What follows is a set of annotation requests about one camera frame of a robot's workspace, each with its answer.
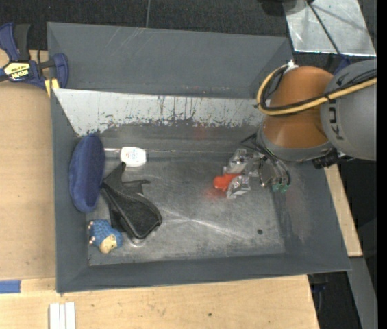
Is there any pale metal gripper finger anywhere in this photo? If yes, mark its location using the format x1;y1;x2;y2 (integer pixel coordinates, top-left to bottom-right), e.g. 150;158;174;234
226;175;253;199
223;148;251;175

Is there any orange toy piece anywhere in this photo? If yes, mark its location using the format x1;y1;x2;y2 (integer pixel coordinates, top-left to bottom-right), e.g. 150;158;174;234
212;173;239;192

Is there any grey metal bin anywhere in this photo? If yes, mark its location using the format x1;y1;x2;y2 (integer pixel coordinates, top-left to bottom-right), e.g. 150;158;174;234
46;21;352;293

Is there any white plastic container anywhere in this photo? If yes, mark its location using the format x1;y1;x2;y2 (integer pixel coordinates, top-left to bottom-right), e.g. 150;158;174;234
105;146;148;168

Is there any blue toy hedgehog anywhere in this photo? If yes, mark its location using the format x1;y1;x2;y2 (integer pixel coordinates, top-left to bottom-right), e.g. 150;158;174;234
88;219;124;254

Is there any dark blue oval cushion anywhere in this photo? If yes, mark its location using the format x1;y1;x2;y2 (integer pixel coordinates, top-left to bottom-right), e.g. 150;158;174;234
68;134;106;214

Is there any pale wood flat board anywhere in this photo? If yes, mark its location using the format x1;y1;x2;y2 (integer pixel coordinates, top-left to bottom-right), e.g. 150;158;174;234
0;80;58;282

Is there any black cylinder on white bracket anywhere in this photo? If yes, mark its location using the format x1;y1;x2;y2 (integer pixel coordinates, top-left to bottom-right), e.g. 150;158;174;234
312;148;347;170

